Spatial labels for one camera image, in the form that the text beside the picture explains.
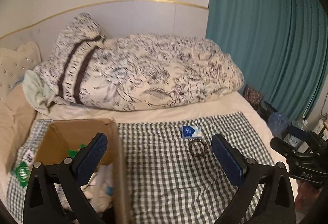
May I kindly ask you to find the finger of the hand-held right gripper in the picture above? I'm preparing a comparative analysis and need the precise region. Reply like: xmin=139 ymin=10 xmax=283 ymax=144
xmin=270 ymin=138 xmax=298 ymax=157
xmin=287 ymin=125 xmax=317 ymax=143

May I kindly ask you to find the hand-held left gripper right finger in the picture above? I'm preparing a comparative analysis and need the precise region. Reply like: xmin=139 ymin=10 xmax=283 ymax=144
xmin=211 ymin=133 xmax=296 ymax=224

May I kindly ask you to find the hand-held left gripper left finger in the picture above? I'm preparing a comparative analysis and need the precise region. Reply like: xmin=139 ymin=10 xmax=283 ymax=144
xmin=23 ymin=132 xmax=108 ymax=224

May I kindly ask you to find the brown cardboard box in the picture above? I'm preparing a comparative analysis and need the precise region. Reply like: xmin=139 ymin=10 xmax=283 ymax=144
xmin=34 ymin=118 xmax=132 ymax=223

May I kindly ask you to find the white rabbit toy blue star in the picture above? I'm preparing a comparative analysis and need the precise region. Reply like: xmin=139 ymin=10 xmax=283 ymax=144
xmin=90 ymin=178 xmax=116 ymax=213

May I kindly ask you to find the small green item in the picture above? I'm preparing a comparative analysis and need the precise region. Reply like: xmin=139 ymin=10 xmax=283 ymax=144
xmin=67 ymin=144 xmax=88 ymax=156

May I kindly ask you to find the blue plastic bag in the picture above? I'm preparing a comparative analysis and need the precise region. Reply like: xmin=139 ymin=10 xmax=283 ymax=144
xmin=268 ymin=111 xmax=291 ymax=139

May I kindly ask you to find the dark clothes pile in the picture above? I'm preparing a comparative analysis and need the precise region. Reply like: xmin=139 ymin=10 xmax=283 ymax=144
xmin=256 ymin=101 xmax=279 ymax=122

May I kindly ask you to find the blue white tissue packet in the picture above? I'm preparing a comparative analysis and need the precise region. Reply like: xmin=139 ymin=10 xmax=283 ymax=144
xmin=182 ymin=125 xmax=202 ymax=139

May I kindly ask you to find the brown patterned bag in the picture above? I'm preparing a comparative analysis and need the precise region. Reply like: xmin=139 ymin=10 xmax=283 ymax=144
xmin=243 ymin=84 xmax=264 ymax=108

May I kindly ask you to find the green white checkered blanket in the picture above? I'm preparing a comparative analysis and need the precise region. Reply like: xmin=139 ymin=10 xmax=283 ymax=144
xmin=6 ymin=111 xmax=276 ymax=224

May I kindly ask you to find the white packet with green logo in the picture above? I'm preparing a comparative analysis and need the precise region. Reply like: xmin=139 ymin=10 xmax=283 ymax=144
xmin=11 ymin=151 xmax=36 ymax=189

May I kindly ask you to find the pale green towel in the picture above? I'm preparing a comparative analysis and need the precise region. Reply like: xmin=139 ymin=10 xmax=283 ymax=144
xmin=23 ymin=70 xmax=56 ymax=115

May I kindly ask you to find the floral white duvet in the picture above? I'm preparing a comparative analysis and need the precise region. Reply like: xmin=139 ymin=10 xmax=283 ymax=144
xmin=33 ymin=14 xmax=244 ymax=112

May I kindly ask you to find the teal curtain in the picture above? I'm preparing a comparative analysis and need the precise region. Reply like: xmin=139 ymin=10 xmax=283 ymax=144
xmin=205 ymin=0 xmax=328 ymax=122

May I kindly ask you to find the cream tufted headboard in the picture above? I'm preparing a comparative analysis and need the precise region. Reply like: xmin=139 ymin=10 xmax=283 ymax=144
xmin=0 ymin=41 xmax=42 ymax=98

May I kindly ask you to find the brown bead bracelet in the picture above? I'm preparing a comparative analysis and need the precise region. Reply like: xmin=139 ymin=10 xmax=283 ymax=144
xmin=189 ymin=140 xmax=209 ymax=157

